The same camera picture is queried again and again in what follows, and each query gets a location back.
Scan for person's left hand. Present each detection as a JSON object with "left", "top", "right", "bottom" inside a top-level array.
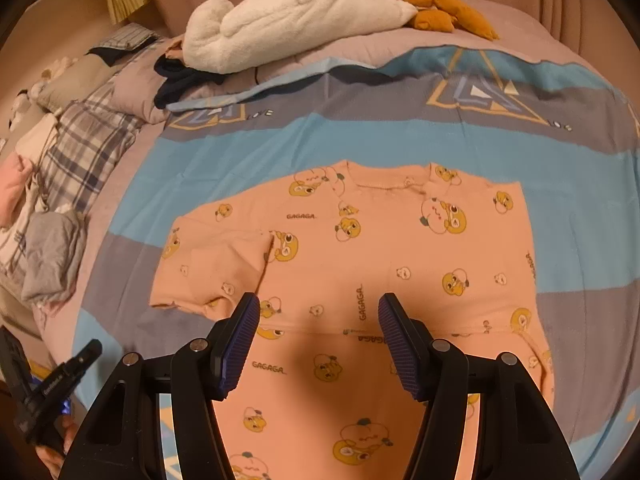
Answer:
[{"left": 36, "top": 416, "right": 82, "bottom": 473}]

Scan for pink cloth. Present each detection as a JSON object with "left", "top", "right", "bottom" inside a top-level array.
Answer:
[{"left": 0, "top": 155, "right": 36, "bottom": 228}]

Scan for white plush goose toy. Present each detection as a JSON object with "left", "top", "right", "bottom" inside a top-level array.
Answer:
[{"left": 182, "top": 0, "right": 501, "bottom": 75}]

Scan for mauve pillow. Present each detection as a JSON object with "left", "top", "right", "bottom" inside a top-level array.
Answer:
[{"left": 112, "top": 35, "right": 186, "bottom": 126}]

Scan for white cloth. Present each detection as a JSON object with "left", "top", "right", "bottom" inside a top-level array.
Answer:
[{"left": 15, "top": 112, "right": 61, "bottom": 166}]

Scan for mauve bed sheet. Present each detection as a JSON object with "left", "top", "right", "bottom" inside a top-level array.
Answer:
[{"left": 250, "top": 0, "right": 591, "bottom": 76}]

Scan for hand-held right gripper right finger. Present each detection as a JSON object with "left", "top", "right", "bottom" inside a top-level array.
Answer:
[{"left": 377, "top": 292, "right": 583, "bottom": 480}]

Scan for small plush toys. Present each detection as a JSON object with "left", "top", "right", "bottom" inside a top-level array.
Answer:
[{"left": 7, "top": 55, "right": 81, "bottom": 131}]

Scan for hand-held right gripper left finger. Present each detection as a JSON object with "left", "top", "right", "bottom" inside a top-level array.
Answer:
[{"left": 59, "top": 291, "right": 261, "bottom": 480}]

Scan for blue grey striped duvet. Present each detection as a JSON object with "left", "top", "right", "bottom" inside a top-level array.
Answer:
[{"left": 40, "top": 45, "right": 640, "bottom": 480}]

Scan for olive pillow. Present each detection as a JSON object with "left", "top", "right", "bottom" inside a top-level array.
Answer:
[{"left": 35, "top": 52, "right": 121, "bottom": 111}]

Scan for grey cloth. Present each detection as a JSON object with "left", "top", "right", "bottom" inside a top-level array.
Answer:
[{"left": 20, "top": 210, "right": 88, "bottom": 306}]

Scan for dark navy garment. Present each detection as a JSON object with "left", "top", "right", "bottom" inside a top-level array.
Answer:
[{"left": 152, "top": 55, "right": 231, "bottom": 109}]

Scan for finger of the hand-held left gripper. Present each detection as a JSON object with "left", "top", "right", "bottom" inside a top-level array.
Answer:
[{"left": 42, "top": 339, "right": 103, "bottom": 401}]

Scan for pink printed baby shirt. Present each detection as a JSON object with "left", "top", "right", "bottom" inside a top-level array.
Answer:
[{"left": 149, "top": 159, "right": 556, "bottom": 480}]

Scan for plaid blanket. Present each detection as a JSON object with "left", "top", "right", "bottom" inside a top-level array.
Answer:
[{"left": 0, "top": 77, "right": 146, "bottom": 281}]

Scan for blue striped folded cloth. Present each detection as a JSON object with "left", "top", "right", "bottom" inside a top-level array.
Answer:
[{"left": 86, "top": 22, "right": 161, "bottom": 66}]

